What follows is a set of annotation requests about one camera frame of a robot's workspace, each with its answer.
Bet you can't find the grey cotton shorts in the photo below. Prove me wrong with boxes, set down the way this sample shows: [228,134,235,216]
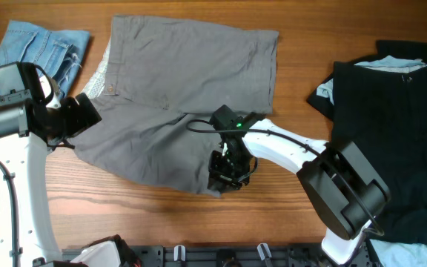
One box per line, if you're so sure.
[72,15,279,196]

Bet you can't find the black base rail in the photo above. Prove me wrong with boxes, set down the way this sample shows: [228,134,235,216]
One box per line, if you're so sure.
[131,244,320,267]

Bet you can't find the black shorts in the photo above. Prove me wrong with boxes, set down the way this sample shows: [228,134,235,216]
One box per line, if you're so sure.
[308,40,427,245]

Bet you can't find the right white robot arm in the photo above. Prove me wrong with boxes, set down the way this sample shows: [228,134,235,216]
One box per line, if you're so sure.
[208,105,391,264]

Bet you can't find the folded blue denim shorts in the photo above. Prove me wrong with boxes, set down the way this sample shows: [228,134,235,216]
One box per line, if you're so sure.
[0,20,90,99]

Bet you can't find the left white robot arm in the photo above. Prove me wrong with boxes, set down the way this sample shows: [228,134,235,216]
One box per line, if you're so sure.
[0,62,102,266]

